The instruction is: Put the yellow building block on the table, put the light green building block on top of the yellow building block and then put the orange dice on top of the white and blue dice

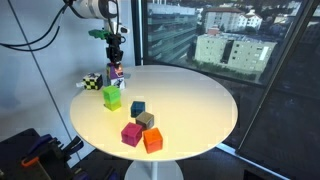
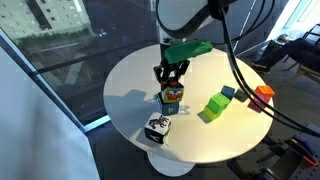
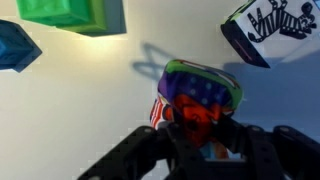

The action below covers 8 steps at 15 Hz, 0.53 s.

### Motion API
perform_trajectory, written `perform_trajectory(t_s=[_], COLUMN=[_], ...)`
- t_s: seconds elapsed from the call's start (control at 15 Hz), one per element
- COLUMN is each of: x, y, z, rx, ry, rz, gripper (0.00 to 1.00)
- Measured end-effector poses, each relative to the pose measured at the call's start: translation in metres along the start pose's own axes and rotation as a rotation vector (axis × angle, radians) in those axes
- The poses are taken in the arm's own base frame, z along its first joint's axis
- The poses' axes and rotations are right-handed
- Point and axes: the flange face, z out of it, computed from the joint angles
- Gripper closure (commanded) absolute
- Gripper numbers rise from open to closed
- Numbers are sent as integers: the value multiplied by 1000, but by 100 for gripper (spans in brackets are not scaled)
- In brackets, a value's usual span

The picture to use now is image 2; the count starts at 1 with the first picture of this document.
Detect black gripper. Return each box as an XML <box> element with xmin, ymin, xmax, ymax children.
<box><xmin>153</xmin><ymin>58</ymin><xmax>190</xmax><ymax>84</ymax></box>

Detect colourful orange purple soft cube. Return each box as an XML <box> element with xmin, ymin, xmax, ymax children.
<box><xmin>160</xmin><ymin>79</ymin><xmax>185</xmax><ymax>104</ymax></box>

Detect light green building block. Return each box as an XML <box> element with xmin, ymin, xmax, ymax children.
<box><xmin>207</xmin><ymin>92</ymin><xmax>232</xmax><ymax>114</ymax></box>

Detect yellow-green building block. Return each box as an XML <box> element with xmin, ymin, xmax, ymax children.
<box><xmin>202</xmin><ymin>105</ymin><xmax>223</xmax><ymax>122</ymax></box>

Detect blue building block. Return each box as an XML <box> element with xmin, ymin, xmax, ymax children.
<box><xmin>220</xmin><ymin>85</ymin><xmax>236</xmax><ymax>100</ymax></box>

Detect magenta building block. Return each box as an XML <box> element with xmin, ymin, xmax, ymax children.
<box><xmin>247</xmin><ymin>94</ymin><xmax>268</xmax><ymax>114</ymax></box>

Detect orange building block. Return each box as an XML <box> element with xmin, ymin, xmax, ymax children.
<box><xmin>254</xmin><ymin>85</ymin><xmax>276</xmax><ymax>99</ymax></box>

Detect black white zebra soft cube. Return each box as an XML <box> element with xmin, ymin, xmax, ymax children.
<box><xmin>143</xmin><ymin>112</ymin><xmax>172</xmax><ymax>145</ymax></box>

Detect white round table base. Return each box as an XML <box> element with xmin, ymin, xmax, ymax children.
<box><xmin>147</xmin><ymin>152</ymin><xmax>196</xmax><ymax>178</ymax></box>

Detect dark blue clamp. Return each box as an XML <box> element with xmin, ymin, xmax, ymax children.
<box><xmin>226</xmin><ymin>158</ymin><xmax>278</xmax><ymax>180</ymax></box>

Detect blue orange clamp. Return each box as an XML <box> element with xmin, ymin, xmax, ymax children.
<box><xmin>286</xmin><ymin>133</ymin><xmax>319</xmax><ymax>168</ymax></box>

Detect grey perforated metal stand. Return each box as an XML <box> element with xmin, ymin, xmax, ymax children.
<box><xmin>271</xmin><ymin>123</ymin><xmax>320</xmax><ymax>180</ymax></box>

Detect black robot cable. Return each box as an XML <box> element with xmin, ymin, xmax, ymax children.
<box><xmin>218</xmin><ymin>6</ymin><xmax>320</xmax><ymax>138</ymax></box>
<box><xmin>222</xmin><ymin>0</ymin><xmax>320</xmax><ymax>134</ymax></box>

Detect dark window frame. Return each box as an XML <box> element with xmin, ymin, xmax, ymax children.
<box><xmin>0</xmin><ymin>28</ymin><xmax>111</xmax><ymax>133</ymax></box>

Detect chair with black frame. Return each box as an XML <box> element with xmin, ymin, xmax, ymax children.
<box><xmin>286</xmin><ymin>23</ymin><xmax>320</xmax><ymax>84</ymax></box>

